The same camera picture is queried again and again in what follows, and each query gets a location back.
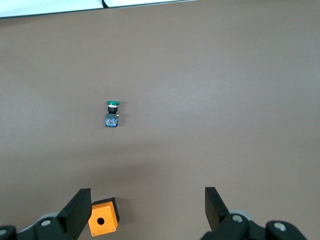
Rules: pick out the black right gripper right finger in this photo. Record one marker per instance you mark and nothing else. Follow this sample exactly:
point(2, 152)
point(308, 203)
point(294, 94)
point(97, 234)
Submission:
point(217, 215)

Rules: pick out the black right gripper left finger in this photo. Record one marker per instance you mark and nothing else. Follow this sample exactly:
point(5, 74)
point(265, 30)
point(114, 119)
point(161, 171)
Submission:
point(72, 217)

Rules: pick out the green push button switch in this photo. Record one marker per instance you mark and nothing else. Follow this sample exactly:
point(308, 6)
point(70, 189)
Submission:
point(111, 121)

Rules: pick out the orange button enclosure box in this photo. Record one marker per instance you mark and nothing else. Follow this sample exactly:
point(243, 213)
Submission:
point(107, 215)

